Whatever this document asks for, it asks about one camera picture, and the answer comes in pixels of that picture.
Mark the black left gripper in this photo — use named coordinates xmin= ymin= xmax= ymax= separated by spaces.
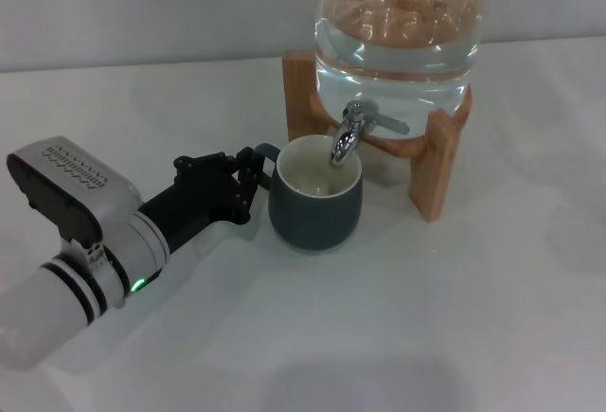
xmin=138 ymin=146 xmax=264 ymax=255

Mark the black cup white inside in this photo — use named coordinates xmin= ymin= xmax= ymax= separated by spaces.
xmin=253 ymin=134 xmax=365 ymax=252

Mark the chrome faucet tap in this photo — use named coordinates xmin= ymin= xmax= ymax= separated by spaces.
xmin=329 ymin=100 xmax=411 ymax=169

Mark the wooden dispenser stand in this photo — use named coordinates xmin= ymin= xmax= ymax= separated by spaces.
xmin=282 ymin=49 xmax=473 ymax=224

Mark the glass water dispenser jar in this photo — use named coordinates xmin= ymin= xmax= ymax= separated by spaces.
xmin=312 ymin=0 xmax=485 ymax=141

